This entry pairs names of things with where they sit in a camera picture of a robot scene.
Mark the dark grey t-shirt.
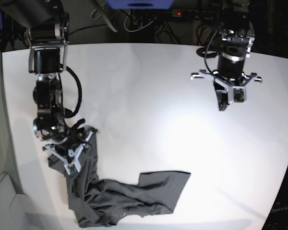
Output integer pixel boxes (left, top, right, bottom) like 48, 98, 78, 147
48, 127, 191, 228

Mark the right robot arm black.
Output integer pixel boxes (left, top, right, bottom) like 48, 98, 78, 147
0, 0, 69, 143

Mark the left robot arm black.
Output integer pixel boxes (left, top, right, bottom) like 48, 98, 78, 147
214, 0, 257, 111

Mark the blue box overhead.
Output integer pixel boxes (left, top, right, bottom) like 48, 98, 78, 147
107, 0, 174, 10

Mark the grey bin at left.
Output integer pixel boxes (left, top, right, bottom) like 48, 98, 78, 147
0, 174, 43, 230

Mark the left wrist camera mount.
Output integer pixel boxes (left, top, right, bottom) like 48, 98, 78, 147
190, 69, 263, 106

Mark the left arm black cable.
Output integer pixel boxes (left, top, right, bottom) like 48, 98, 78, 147
196, 26, 221, 75

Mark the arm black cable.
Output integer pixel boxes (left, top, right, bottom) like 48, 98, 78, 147
196, 26, 221, 75
59, 66, 84, 119

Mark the black power strip red switch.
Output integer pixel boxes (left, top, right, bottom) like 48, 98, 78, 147
172, 9, 217, 20

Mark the white cable loop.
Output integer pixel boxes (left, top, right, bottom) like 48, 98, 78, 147
123, 14, 156, 33

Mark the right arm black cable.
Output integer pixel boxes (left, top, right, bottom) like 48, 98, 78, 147
59, 66, 84, 119

